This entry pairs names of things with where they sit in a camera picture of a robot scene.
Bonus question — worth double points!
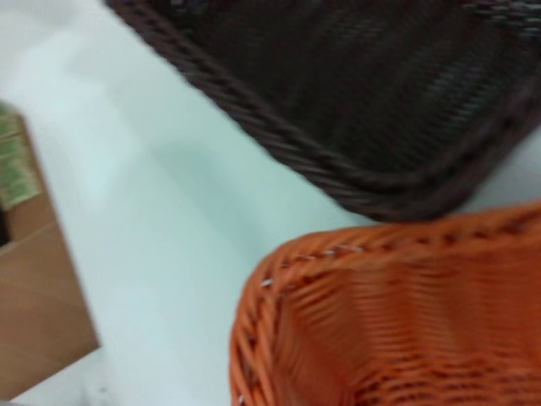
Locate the green printed packets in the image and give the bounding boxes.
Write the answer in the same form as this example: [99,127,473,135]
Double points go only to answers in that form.
[0,105,44,211]

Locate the orange wicker basket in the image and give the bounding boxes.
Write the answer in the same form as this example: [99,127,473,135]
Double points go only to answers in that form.
[229,202,541,406]

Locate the dark brown wicker basket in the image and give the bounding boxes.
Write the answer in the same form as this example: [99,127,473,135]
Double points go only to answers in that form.
[105,0,541,223]

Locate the brown cardboard box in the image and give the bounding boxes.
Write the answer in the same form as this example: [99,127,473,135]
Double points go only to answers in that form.
[0,101,104,403]

